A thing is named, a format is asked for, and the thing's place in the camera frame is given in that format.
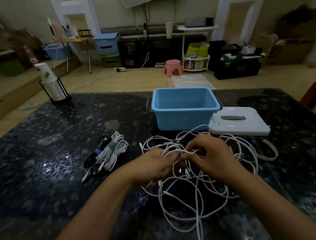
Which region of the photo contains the person's left forearm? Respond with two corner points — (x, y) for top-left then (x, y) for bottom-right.
(56, 173), (135, 240)

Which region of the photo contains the small folding table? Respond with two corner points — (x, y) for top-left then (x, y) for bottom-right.
(53, 37), (93, 74)

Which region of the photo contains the light blue plastic bin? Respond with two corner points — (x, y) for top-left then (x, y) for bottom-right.
(147, 87), (223, 131)

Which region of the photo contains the black cable bundle blue tie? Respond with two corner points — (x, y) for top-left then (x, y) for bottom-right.
(83, 135), (112, 171)

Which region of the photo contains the brown cardboard box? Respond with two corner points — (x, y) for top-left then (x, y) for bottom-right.
(268, 38), (314, 66)

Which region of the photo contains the person's right forearm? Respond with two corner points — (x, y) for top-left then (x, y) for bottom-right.
(230, 170), (316, 240)

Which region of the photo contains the white round tiered trolley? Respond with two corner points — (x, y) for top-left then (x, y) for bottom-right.
(177, 24), (220, 73)

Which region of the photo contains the black wire cup holder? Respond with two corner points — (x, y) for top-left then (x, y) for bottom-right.
(39, 78), (72, 106)

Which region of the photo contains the grey box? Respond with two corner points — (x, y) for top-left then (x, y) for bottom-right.
(185, 17), (207, 28)

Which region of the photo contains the blue plastic basket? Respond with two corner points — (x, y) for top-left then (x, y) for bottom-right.
(44, 45), (70, 61)

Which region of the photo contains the clear plastic sheet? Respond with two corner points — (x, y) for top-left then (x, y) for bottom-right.
(171, 73), (216, 90)

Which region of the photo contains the green storage box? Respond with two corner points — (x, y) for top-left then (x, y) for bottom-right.
(100, 54), (123, 69)

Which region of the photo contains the cream tall tumbler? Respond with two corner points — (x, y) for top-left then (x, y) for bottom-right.
(165, 21), (174, 39)

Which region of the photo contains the tangle of white cables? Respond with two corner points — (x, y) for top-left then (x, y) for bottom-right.
(139, 124), (260, 240)

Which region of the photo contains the black plastic crate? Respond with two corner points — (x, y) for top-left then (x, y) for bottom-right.
(213, 54), (262, 80)

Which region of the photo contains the white bin lid grey handle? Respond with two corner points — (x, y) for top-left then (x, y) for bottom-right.
(208, 106), (271, 136)

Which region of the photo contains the black storage bin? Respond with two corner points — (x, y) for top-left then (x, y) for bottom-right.
(208, 40), (242, 72)

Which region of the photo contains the white flat strap loop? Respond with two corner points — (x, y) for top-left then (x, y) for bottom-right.
(256, 139), (279, 162)

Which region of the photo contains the person's left hand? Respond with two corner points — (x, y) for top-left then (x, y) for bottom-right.
(128, 148), (186, 187)

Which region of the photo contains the green plastic bin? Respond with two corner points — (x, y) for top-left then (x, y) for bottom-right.
(0, 49), (26, 77)

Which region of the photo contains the pink plastic stool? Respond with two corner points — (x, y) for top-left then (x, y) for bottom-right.
(164, 59), (183, 78)

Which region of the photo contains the white cable bundle green tie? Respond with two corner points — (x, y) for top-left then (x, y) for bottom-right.
(81, 131), (129, 183)

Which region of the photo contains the clear bottle red label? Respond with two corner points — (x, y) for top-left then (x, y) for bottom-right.
(23, 45), (38, 65)

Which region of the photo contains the black low shelf unit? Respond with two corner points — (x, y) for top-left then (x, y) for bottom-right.
(117, 34), (207, 69)

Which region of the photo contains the blue lidded storage box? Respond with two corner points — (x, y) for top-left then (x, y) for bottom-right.
(93, 33), (121, 55)

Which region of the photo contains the white floor socket strip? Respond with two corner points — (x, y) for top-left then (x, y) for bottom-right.
(19, 102), (38, 111)

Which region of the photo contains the stack of white paper cups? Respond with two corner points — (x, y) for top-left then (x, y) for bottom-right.
(34, 62), (66, 101)

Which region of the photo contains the person's right hand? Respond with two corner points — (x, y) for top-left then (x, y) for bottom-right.
(186, 133), (248, 184)

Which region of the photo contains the yellow shopping bag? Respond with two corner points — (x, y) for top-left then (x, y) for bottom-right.
(185, 42), (210, 58)

